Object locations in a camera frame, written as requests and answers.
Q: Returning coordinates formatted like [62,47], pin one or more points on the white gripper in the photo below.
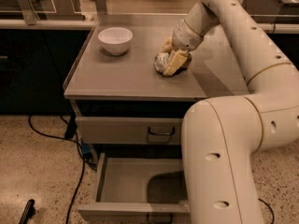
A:
[186,37]

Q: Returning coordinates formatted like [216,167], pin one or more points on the crushed 7up can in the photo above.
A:
[161,61]

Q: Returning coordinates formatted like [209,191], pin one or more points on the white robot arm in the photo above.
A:
[219,134]

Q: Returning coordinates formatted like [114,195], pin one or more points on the grey metal drawer cabinet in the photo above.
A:
[130,116]

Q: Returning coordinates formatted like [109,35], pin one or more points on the closed top drawer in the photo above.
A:
[129,131]

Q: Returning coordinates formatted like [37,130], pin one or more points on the open middle drawer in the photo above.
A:
[138,191]

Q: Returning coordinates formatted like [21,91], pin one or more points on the white ceramic bowl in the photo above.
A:
[115,40]

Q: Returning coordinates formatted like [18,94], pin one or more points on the dark counter cabinet behind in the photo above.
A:
[44,70]

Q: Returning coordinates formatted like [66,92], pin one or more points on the black object on floor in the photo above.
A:
[28,212]

